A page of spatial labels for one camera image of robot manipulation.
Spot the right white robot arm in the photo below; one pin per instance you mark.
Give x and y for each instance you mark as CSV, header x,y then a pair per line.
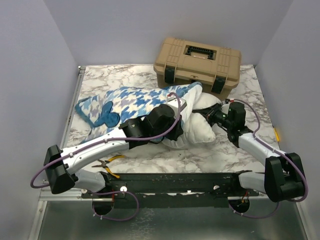
x,y
283,178

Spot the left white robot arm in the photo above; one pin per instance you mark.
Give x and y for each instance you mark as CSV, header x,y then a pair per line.
x,y
64,167

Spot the white pillow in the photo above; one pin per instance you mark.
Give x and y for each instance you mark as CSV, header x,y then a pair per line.
x,y
196,132

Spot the tan plastic toolbox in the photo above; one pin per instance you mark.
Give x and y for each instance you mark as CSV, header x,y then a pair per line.
x,y
182,62

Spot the white pillowcase blue trim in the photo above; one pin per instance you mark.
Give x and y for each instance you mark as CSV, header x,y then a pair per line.
x,y
106,111

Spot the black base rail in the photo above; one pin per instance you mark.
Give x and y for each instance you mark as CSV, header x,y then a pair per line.
x,y
172,190

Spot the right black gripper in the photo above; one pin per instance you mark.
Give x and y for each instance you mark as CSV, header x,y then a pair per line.
x,y
210,111

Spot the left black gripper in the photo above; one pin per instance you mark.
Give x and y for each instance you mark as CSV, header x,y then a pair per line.
x,y
177,133

